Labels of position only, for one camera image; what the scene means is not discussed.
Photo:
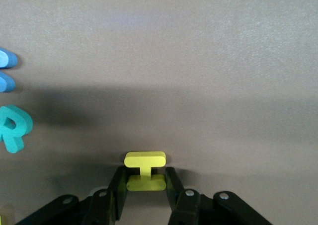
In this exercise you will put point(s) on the blue foam letter w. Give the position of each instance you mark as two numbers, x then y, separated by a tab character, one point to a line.
7	61

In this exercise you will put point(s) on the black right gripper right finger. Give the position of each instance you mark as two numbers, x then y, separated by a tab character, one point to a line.
196	210

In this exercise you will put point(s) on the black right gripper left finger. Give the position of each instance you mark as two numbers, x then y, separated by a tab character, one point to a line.
99	207

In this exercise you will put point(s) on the teal foam letter R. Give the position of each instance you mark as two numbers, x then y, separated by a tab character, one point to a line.
15	135

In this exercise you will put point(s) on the yellow foam letter H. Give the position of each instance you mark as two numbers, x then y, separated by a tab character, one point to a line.
145	159

